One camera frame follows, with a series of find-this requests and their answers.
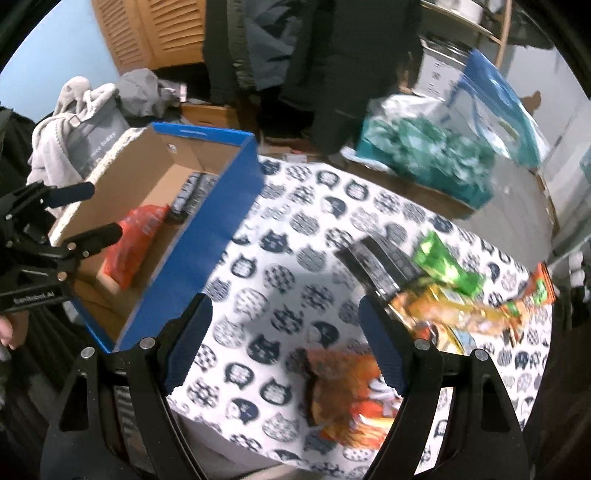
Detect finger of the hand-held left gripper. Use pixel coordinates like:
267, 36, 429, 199
44, 181, 96, 208
58, 223, 124, 265

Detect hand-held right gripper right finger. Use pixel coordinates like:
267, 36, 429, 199
358, 293, 527, 480

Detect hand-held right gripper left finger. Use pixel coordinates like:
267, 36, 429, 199
41, 293, 218, 480

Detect blue cardboard box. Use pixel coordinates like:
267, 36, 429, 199
48, 122, 266, 354

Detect person's left hand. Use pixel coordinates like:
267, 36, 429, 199
0, 314, 29, 350

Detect red snack packet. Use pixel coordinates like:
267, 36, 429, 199
97, 205, 171, 291

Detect grey fabric bag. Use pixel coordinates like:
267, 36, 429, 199
69, 99, 132, 181

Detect yellow snack packet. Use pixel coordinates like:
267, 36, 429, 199
390, 284, 518, 337

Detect black snack packets in row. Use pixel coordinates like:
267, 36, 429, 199
168, 172, 218, 224

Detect cat-print tablecloth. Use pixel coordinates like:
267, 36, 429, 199
166, 154, 555, 476

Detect grey garment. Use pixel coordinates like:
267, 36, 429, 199
113, 68, 183, 121

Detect orange and green snack packet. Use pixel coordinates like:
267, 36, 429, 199
501, 261, 557, 344

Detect brown cardboard box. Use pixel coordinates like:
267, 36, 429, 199
180, 102, 241, 132

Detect wooden louvred door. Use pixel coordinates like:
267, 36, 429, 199
90, 0, 208, 75

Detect teal plastic bag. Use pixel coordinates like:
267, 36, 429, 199
355, 95, 497, 208

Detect white bottles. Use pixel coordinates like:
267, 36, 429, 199
568, 251, 589, 287

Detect blue plastic bag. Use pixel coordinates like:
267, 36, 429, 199
445, 48, 550, 169

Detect dark hanging jackets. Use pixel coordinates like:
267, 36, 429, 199
203, 0, 423, 155

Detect wooden shelf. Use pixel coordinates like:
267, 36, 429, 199
420, 0, 513, 70

